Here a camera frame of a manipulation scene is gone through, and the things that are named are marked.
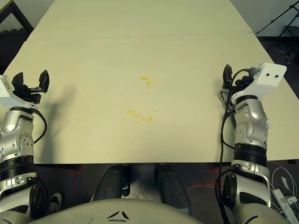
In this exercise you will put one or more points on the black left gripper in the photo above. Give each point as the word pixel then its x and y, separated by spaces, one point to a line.
pixel 28 93

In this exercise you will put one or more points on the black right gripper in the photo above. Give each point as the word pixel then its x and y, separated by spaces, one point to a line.
pixel 244 81

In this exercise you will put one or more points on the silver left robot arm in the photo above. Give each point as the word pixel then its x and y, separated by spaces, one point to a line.
pixel 16 130

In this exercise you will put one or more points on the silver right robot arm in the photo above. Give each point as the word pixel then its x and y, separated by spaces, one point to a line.
pixel 251 126

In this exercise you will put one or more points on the black foam floor mat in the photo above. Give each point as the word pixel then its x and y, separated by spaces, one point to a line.
pixel 9 46

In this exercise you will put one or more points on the black tripod stand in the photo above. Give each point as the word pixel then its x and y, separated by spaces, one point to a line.
pixel 290 31

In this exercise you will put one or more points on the yellow liquid spill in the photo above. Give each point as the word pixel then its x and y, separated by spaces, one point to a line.
pixel 140 115
pixel 147 80

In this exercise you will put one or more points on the dark right robot leg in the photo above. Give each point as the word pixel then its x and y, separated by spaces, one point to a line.
pixel 170 184

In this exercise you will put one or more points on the dark robot leg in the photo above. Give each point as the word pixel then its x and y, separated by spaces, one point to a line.
pixel 170 184
pixel 112 184

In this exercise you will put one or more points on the bystander white black shoe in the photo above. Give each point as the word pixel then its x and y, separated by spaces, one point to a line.
pixel 56 201

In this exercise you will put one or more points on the dark left robot leg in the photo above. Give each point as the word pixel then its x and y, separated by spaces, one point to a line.
pixel 112 184

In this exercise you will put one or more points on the white power strip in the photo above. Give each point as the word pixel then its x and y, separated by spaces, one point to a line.
pixel 281 201

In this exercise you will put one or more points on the grey robot torso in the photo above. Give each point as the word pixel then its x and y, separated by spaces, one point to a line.
pixel 149 210

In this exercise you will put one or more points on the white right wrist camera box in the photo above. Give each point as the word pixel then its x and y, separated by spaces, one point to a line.
pixel 271 74

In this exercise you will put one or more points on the black metal table frame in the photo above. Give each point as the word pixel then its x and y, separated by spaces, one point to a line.
pixel 23 18

